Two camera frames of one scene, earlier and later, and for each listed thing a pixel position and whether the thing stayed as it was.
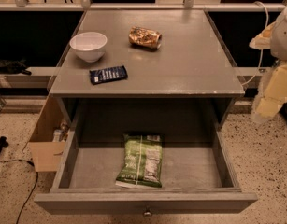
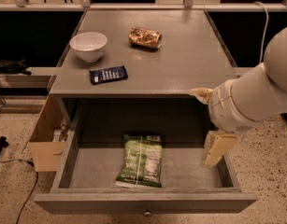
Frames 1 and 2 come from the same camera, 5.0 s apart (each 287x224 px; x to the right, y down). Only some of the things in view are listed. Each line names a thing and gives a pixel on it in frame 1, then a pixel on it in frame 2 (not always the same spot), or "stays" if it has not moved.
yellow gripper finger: (263, 41) → (202, 93)
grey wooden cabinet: (143, 70) stays
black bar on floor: (2, 143) stays
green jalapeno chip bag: (142, 161) stays
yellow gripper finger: (279, 89) → (217, 143)
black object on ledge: (10, 66) stays
